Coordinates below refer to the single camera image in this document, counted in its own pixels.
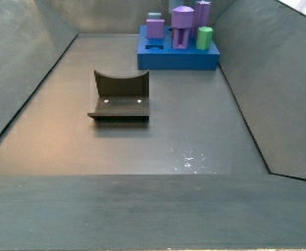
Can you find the blue peg board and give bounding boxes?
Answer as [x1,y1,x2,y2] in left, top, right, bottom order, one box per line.
[137,25,219,71]

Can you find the black curved stand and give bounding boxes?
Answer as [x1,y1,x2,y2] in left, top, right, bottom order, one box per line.
[88,72,151,120]

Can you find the green hexagon peg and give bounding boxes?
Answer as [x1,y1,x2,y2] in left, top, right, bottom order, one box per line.
[196,26,213,50]

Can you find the purple square peg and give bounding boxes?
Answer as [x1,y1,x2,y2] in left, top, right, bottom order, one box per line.
[147,19,164,39]

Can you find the light blue square peg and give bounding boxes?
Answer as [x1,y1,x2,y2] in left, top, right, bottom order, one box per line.
[148,12,161,20]

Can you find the purple pentagon peg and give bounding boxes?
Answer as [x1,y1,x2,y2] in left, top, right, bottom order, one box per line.
[171,6,195,49]

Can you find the purple star peg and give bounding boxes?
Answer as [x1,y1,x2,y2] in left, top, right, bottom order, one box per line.
[191,0,211,38]

